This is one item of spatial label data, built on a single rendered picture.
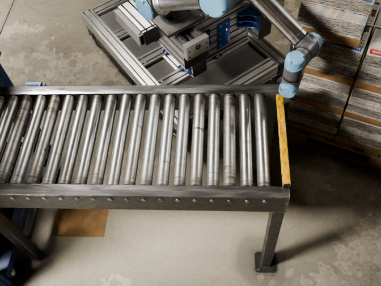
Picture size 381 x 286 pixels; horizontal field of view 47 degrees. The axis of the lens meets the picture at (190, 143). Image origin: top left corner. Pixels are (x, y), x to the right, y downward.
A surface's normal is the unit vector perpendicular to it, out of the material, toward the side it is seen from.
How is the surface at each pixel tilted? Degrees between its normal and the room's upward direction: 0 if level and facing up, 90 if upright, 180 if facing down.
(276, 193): 0
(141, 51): 0
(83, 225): 0
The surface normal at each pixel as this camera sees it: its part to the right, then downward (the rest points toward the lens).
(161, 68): -0.07, -0.55
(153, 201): -0.05, 0.84
